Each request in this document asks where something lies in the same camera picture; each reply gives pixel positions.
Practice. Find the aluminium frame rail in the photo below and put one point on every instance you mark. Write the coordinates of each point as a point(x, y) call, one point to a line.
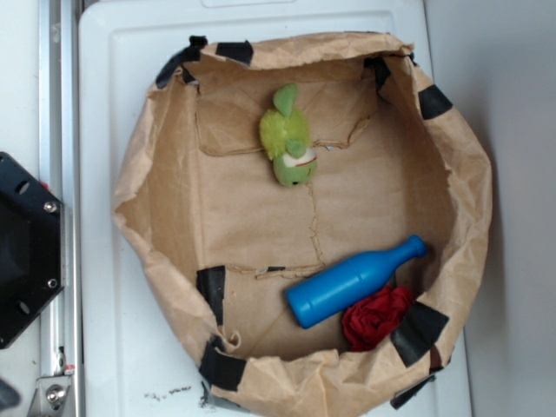
point(61, 323)

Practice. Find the metal corner bracket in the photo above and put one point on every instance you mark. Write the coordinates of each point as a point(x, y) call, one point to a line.
point(51, 396)

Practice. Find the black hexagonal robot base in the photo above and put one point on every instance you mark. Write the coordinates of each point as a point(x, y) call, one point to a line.
point(31, 254)

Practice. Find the blue plastic bottle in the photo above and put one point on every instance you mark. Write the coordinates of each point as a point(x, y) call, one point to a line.
point(341, 286)

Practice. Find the green plush animal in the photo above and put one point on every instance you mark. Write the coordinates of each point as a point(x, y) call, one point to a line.
point(284, 135)

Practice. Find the white plastic bin lid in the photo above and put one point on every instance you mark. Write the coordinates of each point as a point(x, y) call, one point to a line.
point(134, 364)

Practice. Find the brown paper bag bin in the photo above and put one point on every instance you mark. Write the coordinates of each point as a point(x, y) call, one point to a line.
point(240, 331)

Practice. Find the red crumpled cloth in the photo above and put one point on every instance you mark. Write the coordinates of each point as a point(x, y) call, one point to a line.
point(369, 321)

